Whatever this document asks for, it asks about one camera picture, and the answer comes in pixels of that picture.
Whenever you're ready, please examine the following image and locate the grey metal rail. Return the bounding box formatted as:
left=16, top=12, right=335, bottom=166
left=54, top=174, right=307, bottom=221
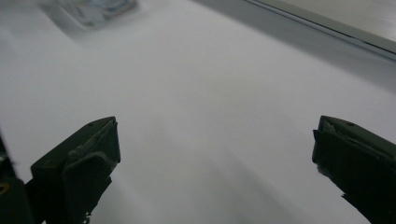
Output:
left=244, top=0, right=396, bottom=62

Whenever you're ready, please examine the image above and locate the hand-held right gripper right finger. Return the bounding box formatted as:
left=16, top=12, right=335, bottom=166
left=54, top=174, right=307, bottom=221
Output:
left=311, top=115, right=396, bottom=224

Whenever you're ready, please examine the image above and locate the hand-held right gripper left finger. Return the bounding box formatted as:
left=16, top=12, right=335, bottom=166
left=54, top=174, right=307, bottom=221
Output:
left=25, top=116, right=121, bottom=224

